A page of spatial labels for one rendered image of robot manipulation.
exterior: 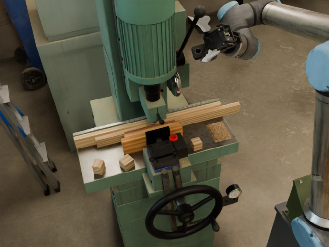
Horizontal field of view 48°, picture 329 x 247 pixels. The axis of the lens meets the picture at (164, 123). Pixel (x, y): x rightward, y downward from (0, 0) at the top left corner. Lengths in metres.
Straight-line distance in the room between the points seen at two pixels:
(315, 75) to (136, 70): 0.54
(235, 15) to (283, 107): 1.69
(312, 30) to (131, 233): 1.08
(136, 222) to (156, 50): 0.78
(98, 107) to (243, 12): 0.79
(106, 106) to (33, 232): 0.98
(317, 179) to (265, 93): 2.00
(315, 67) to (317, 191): 0.40
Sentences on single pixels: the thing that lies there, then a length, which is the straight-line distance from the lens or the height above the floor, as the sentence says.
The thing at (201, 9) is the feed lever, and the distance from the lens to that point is 1.12.
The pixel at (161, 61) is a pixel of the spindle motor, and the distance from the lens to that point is 1.18.
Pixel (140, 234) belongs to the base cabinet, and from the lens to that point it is 1.71.
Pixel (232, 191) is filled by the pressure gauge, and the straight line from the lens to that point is 1.56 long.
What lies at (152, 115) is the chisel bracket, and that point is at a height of 1.03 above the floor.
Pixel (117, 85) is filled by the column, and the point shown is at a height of 1.03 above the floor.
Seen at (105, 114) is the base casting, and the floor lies 0.80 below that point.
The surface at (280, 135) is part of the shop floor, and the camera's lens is 2.80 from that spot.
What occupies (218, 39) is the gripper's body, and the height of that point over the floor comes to 1.30.
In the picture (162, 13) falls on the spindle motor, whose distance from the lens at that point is 1.10.
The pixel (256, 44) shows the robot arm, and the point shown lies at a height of 1.19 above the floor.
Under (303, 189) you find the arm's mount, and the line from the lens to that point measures 1.55.
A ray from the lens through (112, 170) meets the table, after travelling 1.37.
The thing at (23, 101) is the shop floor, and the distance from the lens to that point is 3.30.
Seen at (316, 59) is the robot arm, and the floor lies 1.41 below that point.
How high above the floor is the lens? 1.94
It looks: 44 degrees down
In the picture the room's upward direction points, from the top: 3 degrees counter-clockwise
